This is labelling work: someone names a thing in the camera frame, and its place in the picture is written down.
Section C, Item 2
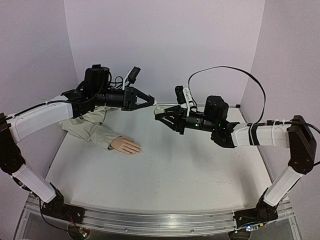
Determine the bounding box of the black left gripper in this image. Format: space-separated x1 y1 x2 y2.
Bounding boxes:
95 85 157 112

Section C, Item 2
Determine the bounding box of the white nail polish bottle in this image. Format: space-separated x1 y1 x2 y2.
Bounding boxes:
153 104 166 115

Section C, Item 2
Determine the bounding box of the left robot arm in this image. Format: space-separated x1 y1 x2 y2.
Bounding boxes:
0 64 156 224

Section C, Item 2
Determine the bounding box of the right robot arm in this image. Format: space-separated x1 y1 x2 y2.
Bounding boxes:
154 95 317 232

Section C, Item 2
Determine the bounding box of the mannequin hand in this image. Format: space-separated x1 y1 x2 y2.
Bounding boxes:
110 136 142 155

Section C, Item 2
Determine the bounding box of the beige jacket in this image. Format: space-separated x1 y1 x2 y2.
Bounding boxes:
59 106 121 150

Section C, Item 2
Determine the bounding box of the aluminium back table rail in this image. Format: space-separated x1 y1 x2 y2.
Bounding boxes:
154 102 241 109

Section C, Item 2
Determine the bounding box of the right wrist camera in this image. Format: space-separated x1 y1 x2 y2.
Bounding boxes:
174 85 197 110

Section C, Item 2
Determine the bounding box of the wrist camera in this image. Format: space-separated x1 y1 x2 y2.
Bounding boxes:
174 85 197 110
122 66 141 90

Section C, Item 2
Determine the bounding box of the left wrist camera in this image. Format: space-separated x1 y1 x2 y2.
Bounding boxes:
122 66 141 90

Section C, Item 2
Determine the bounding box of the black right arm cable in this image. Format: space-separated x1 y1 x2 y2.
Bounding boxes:
187 65 320 166

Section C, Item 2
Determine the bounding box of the aluminium front rail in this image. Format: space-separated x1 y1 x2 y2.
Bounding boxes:
14 195 302 240

